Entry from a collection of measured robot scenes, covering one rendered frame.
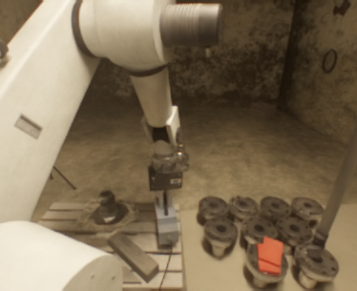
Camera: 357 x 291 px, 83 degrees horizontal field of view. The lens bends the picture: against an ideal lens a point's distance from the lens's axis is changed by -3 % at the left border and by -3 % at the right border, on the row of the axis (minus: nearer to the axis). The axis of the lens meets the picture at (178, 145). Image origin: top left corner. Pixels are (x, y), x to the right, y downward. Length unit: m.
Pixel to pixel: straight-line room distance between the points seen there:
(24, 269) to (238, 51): 6.34
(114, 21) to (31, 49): 0.23
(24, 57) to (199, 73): 5.78
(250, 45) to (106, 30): 6.00
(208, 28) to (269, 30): 6.12
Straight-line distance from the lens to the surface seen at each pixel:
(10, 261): 0.44
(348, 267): 2.21
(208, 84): 6.35
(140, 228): 1.86
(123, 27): 0.68
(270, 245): 1.65
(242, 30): 6.51
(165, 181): 1.41
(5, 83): 0.65
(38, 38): 0.72
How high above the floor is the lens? 1.45
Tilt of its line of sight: 24 degrees down
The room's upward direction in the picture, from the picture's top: 1 degrees clockwise
